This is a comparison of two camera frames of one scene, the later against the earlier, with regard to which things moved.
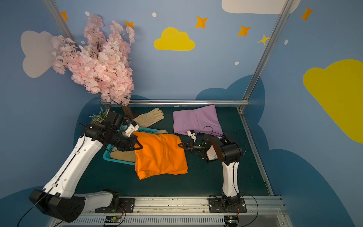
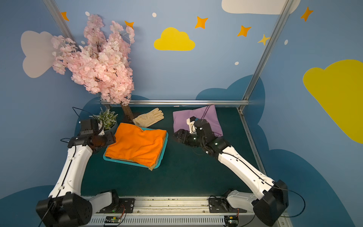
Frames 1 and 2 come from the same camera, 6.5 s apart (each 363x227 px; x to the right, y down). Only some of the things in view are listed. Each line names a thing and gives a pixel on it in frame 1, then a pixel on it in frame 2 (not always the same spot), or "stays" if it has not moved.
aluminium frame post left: (60, 21) stays
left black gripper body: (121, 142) to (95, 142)
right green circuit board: (231, 220) stays
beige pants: (129, 155) to (151, 167)
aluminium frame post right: (272, 39) stays
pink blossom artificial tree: (100, 63) stays
